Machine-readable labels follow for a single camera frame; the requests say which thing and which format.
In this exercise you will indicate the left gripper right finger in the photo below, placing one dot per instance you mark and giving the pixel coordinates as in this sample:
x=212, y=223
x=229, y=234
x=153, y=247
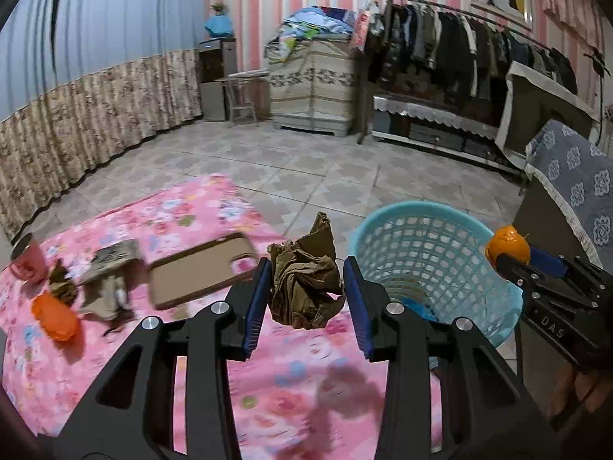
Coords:
x=449, y=394

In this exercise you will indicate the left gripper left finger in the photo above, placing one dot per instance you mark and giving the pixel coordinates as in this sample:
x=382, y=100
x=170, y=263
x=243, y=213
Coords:
x=164, y=394

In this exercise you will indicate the small torn wrapper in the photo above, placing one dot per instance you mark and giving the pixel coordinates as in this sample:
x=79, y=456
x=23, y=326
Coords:
x=62, y=287

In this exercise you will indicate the brown paper bag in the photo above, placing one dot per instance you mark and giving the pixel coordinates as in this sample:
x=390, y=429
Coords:
x=307, y=288

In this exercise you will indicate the beige paper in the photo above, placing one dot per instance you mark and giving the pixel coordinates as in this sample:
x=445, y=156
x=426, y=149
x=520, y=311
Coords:
x=106, y=299

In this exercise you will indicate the person's right hand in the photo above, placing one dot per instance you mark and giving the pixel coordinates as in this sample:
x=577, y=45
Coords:
x=591, y=390

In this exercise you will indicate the blue patterned sofa cover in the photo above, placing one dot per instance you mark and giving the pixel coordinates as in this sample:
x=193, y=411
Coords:
x=577, y=175

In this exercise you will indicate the pink floral tablecloth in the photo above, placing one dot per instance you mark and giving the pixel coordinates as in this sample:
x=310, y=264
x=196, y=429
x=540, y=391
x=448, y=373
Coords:
x=295, y=397

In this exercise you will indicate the teal plastic basket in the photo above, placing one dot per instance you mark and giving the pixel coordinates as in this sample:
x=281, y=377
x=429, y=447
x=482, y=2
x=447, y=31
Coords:
x=434, y=255

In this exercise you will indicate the brown phone case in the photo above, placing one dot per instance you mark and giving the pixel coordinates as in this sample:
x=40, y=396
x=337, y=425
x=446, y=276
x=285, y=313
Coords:
x=201, y=270

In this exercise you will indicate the pink metal mug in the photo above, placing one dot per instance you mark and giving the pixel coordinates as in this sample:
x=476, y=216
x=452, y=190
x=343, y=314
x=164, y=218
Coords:
x=27, y=261

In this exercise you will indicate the low shelf with lace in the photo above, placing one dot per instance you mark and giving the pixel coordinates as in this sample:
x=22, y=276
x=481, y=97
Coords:
x=400, y=119

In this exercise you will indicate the clothes rack with garments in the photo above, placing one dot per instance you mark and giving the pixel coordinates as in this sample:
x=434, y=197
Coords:
x=441, y=56

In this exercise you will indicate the small metal stool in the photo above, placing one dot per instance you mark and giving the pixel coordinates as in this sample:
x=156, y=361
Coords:
x=247, y=96

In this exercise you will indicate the covered storage chest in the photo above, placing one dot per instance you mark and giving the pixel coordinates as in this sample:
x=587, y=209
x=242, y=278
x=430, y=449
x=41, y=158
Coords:
x=313, y=86

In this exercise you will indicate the blue floral curtain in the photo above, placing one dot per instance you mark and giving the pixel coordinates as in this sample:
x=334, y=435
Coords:
x=81, y=82

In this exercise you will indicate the water dispenser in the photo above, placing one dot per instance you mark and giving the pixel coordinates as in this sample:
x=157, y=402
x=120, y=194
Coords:
x=217, y=58

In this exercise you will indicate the pile of clothes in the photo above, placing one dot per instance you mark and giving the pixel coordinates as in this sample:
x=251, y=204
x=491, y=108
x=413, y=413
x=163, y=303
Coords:
x=314, y=21

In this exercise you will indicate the blue potted plant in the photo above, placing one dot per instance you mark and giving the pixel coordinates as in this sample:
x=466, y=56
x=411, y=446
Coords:
x=219, y=24

